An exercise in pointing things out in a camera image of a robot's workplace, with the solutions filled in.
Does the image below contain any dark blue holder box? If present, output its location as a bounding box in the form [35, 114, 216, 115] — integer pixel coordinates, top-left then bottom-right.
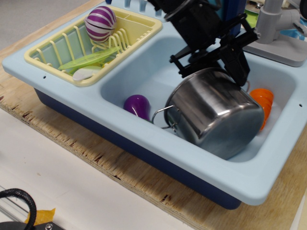
[220, 0, 247, 36]

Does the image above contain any grey toy faucet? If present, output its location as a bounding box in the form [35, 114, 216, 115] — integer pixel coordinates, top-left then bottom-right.
[243, 0, 307, 67]

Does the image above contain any light blue toy sink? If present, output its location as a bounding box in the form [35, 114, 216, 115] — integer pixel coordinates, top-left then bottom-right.
[2, 0, 307, 209]

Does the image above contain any purple toy eggplant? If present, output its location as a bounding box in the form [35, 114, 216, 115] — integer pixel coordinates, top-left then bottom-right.
[123, 94, 152, 123]

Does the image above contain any wooden plywood board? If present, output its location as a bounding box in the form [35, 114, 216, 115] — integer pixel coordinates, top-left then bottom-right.
[0, 0, 307, 230]

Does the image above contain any orange toy carrot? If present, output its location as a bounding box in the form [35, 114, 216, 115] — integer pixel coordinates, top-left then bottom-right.
[249, 88, 274, 131]

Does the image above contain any stainless steel pot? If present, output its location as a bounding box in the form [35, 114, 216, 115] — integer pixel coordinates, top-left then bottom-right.
[154, 68, 264, 160]

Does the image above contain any white toy vegetable piece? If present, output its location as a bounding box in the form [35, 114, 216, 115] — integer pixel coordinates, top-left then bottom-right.
[72, 66, 102, 81]

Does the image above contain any purple white striped toy onion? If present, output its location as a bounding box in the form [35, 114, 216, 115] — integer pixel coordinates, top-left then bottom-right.
[84, 6, 117, 43]

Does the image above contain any yellow tape piece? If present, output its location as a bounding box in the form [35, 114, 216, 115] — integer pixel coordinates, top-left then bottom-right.
[34, 208, 56, 226]

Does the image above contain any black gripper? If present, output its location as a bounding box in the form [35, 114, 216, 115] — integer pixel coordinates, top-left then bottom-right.
[150, 0, 258, 86]

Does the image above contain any green toy plate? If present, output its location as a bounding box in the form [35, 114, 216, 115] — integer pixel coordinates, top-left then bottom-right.
[244, 10, 259, 27]

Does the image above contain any yellow dish rack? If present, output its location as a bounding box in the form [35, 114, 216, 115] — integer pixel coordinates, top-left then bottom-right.
[24, 7, 163, 87]

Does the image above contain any black braided cable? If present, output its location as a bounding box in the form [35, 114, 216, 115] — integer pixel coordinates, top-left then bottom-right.
[0, 188, 37, 230]

